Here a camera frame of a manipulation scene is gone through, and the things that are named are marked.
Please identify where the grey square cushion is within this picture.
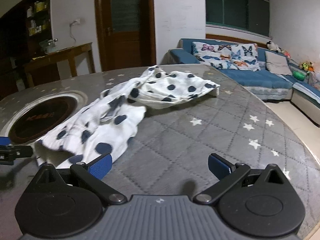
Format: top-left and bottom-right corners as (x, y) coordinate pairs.
(265, 51), (292, 75)

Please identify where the white navy polka dot garment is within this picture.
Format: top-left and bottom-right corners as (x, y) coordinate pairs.
(34, 66), (220, 168)

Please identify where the dark wooden shelf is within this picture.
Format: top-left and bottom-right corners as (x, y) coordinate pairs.
(1, 0), (52, 99)

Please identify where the black white plush toy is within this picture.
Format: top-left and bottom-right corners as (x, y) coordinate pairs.
(266, 41), (281, 53)

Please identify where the green toy on sofa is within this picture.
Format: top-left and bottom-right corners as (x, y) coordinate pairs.
(292, 70), (306, 81)

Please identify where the butterfly print pillow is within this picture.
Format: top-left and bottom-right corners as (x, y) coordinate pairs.
(191, 42), (260, 72)

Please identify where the round black induction cooktop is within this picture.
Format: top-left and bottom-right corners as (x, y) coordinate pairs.
(9, 96), (77, 144)

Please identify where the wooden side table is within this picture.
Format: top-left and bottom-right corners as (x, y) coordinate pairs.
(24, 42), (95, 87)

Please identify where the dark green window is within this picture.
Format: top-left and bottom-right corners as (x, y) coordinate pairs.
(206, 0), (270, 36)

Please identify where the glass jar on table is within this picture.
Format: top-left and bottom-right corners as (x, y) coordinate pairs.
(39, 38), (58, 54)

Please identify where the brown wooden door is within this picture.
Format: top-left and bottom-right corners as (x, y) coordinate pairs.
(94, 0), (156, 71)

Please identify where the blue sofa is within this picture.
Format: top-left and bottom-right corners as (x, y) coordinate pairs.
(161, 38), (319, 125)

